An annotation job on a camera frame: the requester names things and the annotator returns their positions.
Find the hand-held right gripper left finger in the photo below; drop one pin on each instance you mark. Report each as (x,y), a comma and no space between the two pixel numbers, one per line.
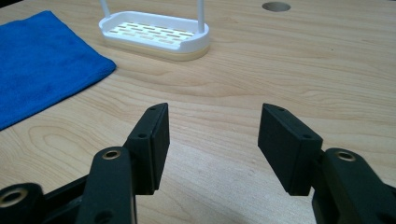
(149,146)

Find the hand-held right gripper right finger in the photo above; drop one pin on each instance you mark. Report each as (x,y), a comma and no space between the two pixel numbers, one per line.
(289,149)

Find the white slotted drain rack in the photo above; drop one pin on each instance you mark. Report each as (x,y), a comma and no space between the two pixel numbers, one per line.
(155,32)

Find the blue cloth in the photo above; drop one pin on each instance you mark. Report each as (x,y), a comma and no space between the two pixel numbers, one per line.
(43,62)

